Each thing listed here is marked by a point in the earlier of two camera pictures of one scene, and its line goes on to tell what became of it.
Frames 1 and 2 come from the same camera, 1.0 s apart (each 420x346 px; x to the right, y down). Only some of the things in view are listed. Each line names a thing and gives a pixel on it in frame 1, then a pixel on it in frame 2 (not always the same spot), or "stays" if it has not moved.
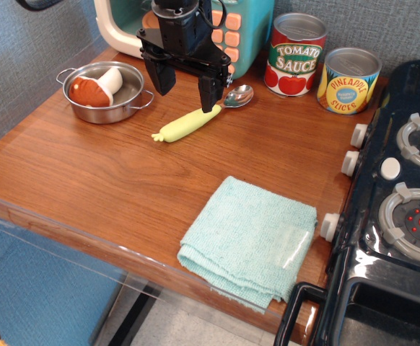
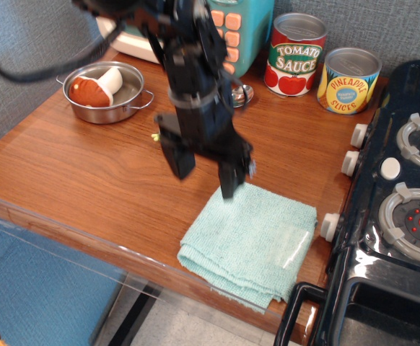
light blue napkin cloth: (250, 246) stays
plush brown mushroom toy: (97, 92) stays
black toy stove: (383, 285) stays
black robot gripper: (184, 37) -> (205, 118)
